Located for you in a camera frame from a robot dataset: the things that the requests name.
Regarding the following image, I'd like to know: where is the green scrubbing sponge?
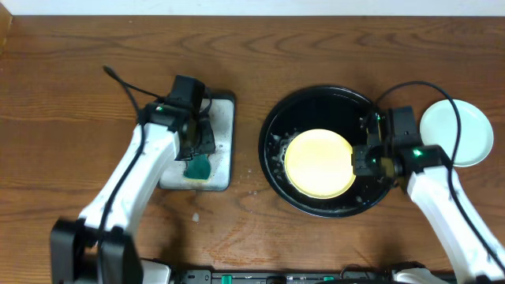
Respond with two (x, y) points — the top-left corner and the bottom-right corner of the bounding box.
(183, 155), (211, 181)

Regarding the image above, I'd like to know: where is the mint plate with long stain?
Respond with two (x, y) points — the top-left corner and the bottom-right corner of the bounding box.
(420, 99), (494, 167)

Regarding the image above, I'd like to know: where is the yellow plate with red stain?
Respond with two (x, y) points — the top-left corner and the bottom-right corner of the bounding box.
(283, 129), (356, 200)

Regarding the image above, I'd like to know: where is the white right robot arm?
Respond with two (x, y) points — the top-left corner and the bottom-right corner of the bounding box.
(351, 145), (504, 283)

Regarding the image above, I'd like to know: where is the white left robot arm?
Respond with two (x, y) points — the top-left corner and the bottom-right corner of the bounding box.
(50, 102), (213, 283)

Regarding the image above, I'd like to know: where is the black rectangular soapy water tray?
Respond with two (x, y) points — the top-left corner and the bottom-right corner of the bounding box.
(159, 90), (235, 192)

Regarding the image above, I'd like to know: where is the round black tray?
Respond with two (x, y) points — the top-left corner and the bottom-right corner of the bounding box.
(258, 85), (392, 218)

